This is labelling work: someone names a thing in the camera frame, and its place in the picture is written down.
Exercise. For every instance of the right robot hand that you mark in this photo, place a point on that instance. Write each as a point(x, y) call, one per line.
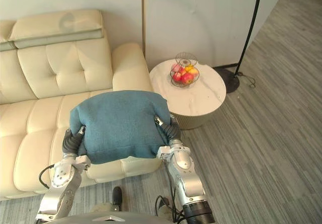
point(169, 131)

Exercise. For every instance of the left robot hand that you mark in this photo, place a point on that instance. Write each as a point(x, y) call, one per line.
point(70, 142)

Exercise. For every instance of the teal blue cushion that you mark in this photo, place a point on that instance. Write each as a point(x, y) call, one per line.
point(118, 123)

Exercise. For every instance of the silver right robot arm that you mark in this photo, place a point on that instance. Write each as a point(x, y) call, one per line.
point(186, 178)

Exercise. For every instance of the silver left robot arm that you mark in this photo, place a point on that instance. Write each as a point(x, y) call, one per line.
point(60, 183)

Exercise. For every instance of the round white marble side table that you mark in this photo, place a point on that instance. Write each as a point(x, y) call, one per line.
point(191, 93)

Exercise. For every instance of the cream leather sofa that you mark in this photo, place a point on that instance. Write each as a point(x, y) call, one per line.
point(63, 95)

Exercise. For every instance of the red apple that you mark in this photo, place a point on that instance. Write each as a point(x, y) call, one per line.
point(176, 76)
point(187, 78)

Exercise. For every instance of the yellow fruit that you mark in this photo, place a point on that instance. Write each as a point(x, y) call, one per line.
point(189, 70)

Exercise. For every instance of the dark robot foot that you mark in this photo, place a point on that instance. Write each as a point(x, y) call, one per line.
point(117, 195)

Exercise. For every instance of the robot body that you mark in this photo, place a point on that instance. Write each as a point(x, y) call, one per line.
point(105, 217)

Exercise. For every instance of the black floor lamp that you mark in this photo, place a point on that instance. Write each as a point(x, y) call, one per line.
point(244, 40)

